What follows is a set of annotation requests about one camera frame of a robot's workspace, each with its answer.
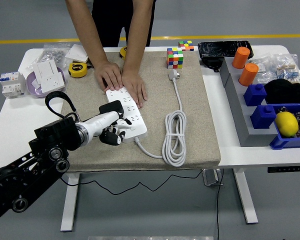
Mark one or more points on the white power strip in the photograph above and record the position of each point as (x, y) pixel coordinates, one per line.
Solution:
(138, 130)

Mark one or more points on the orange cylinder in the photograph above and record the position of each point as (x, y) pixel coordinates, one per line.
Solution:
(241, 58)
(248, 75)

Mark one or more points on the white switch plate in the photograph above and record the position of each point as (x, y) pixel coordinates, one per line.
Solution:
(47, 68)

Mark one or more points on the white circuit breaker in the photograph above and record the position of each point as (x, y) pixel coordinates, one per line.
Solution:
(11, 85)

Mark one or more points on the black power adapter block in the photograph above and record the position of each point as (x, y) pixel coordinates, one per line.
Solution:
(211, 63)

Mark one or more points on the clear bag of small parts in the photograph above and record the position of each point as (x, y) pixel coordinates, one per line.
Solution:
(262, 68)

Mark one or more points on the large colourful puzzle cube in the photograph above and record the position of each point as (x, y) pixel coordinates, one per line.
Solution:
(175, 58)

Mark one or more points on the yellow black tape measure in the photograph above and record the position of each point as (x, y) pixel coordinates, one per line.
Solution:
(123, 52)
(77, 70)

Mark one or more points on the person's left forearm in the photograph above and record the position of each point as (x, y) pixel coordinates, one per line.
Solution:
(140, 30)

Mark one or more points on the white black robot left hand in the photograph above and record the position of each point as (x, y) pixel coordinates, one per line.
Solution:
(102, 122)

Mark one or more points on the clear bag of resistors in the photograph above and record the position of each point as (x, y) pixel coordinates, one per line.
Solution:
(288, 71)

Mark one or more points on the person's right forearm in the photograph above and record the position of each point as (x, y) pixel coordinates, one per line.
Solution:
(87, 27)

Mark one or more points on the silver metal bracket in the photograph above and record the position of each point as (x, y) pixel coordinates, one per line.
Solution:
(210, 177)

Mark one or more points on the white table leg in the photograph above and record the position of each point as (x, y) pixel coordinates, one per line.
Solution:
(245, 197)
(70, 200)

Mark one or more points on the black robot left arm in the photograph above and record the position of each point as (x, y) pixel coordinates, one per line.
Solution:
(27, 175)

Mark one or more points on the white wall socket panel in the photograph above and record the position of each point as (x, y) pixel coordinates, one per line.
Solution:
(51, 81)

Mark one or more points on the clear bag of screws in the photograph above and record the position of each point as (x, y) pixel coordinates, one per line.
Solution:
(52, 52)

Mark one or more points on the small colourful puzzle cube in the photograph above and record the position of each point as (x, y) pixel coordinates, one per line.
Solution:
(186, 45)

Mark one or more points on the yellow lemon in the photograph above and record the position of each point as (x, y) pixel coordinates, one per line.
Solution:
(286, 124)

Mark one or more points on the black cloth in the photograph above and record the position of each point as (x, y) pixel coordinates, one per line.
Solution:
(285, 91)

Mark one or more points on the person's right hand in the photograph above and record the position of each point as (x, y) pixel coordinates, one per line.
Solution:
(108, 73)

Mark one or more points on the grey-brown fabric mat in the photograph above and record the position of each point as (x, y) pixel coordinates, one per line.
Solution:
(102, 157)

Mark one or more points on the blue block with knob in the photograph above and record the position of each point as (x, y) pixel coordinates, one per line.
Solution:
(255, 96)
(262, 117)

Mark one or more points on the blue plastic bin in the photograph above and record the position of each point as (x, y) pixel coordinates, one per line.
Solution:
(285, 143)

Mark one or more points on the purple bowl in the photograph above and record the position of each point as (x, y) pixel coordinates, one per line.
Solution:
(31, 87)

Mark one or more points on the black plug adapter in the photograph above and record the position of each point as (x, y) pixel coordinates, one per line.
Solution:
(112, 107)

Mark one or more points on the person's torso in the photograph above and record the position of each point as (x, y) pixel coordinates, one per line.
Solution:
(122, 20)

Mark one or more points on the black plastic tray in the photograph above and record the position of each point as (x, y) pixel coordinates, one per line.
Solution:
(220, 48)

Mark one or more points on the white wall switch panel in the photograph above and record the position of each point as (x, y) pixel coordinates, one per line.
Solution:
(77, 53)

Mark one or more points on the grey stepped stand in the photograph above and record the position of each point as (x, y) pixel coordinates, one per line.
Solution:
(242, 120)

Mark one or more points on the person's left hand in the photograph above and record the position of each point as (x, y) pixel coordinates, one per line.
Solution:
(133, 85)

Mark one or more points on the black table control panel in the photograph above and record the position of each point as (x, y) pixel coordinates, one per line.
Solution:
(286, 169)

